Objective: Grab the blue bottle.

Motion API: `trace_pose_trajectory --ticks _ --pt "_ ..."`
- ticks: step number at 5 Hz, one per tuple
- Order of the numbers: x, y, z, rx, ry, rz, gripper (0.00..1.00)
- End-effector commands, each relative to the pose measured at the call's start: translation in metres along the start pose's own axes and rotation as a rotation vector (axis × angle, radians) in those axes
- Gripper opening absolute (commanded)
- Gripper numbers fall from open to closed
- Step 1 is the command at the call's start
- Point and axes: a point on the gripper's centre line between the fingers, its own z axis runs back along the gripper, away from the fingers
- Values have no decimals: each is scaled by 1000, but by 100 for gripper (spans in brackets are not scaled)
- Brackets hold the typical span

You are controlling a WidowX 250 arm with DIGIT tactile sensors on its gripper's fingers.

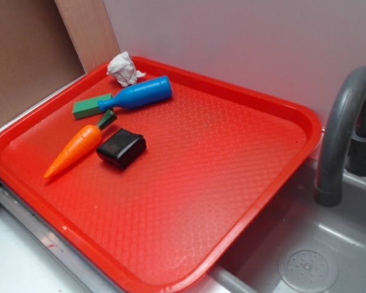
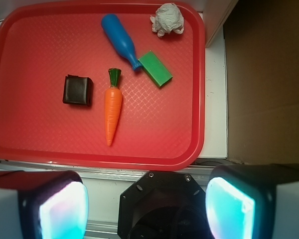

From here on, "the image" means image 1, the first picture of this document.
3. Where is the blue plastic bottle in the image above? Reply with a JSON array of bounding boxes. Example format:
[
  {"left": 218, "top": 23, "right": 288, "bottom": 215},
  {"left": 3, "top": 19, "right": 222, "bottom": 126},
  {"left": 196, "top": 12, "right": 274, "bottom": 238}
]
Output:
[{"left": 98, "top": 76, "right": 173, "bottom": 112}]

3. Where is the red plastic tray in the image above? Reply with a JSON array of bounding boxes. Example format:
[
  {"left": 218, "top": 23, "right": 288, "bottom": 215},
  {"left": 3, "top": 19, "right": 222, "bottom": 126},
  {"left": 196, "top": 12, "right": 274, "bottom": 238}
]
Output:
[{"left": 0, "top": 57, "right": 321, "bottom": 292}]

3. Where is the black rectangular block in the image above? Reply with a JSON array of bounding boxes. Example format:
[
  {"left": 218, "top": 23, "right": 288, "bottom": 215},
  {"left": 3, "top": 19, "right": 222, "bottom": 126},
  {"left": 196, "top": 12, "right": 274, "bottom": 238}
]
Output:
[{"left": 96, "top": 128, "right": 146, "bottom": 170}]

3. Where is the orange toy carrot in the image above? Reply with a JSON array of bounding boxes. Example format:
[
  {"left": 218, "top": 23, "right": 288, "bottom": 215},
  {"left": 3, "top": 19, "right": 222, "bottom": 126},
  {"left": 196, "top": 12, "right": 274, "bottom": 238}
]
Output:
[{"left": 43, "top": 110, "right": 117, "bottom": 179}]

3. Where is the crumpled white paper towel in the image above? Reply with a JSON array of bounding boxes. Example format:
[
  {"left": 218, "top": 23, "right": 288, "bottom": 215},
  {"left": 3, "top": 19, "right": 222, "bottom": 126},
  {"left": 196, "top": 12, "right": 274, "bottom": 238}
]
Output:
[{"left": 107, "top": 51, "right": 146, "bottom": 87}]

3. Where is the green rectangular block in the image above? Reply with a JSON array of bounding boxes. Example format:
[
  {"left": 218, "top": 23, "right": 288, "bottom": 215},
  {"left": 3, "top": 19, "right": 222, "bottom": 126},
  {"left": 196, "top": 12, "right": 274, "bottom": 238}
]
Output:
[{"left": 72, "top": 93, "right": 112, "bottom": 120}]

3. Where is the grey plastic sink basin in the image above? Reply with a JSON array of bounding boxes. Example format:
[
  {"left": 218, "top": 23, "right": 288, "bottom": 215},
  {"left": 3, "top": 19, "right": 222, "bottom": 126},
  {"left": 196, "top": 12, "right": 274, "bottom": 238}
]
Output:
[{"left": 207, "top": 158, "right": 366, "bottom": 293}]

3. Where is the grey toy faucet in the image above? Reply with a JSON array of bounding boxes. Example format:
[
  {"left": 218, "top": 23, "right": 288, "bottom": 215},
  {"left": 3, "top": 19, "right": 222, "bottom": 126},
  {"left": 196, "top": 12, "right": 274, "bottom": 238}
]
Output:
[{"left": 314, "top": 66, "right": 366, "bottom": 207}]

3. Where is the light wooden board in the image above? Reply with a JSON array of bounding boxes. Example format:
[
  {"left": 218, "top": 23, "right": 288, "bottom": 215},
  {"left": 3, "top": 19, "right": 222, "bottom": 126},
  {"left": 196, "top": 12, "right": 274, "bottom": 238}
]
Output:
[{"left": 55, "top": 0, "right": 120, "bottom": 73}]

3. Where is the brown cardboard panel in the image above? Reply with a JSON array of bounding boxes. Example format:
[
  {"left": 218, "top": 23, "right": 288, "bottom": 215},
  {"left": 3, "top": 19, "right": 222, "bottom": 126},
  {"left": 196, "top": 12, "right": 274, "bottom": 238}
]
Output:
[{"left": 0, "top": 1, "right": 84, "bottom": 128}]

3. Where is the aluminium rail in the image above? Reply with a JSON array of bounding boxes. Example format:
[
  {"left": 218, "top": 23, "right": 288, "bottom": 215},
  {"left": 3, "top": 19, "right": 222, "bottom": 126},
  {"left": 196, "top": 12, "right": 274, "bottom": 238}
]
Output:
[{"left": 0, "top": 185, "right": 121, "bottom": 292}]

